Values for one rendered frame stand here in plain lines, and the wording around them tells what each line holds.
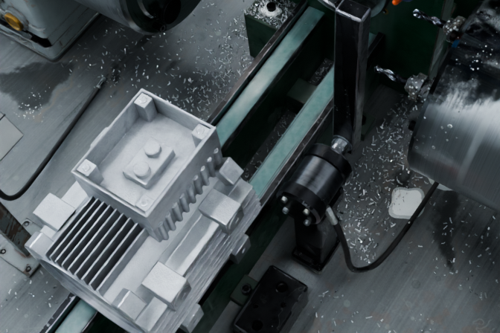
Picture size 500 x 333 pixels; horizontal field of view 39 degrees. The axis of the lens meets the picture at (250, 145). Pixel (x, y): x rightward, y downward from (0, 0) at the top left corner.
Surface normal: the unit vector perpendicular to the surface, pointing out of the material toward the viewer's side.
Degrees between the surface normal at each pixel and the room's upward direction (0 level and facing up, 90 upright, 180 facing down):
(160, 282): 0
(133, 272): 36
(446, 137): 66
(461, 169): 81
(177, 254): 0
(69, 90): 0
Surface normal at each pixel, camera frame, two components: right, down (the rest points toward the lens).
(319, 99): -0.09, -0.50
